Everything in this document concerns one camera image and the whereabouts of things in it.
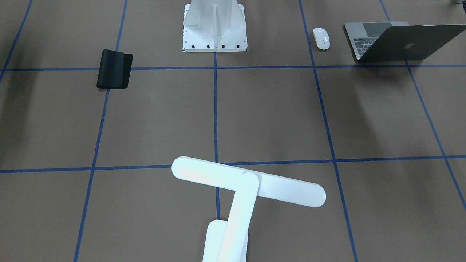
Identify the white desk lamp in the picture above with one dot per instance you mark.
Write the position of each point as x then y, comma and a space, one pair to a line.
227, 240

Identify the white computer mouse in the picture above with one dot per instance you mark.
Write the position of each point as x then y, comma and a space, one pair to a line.
321, 38

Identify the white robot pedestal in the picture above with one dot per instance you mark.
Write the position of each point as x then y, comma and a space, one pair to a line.
214, 26

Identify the grey laptop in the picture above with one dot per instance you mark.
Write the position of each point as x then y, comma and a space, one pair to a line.
397, 40

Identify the black mouse pad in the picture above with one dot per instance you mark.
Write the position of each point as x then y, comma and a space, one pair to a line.
114, 70

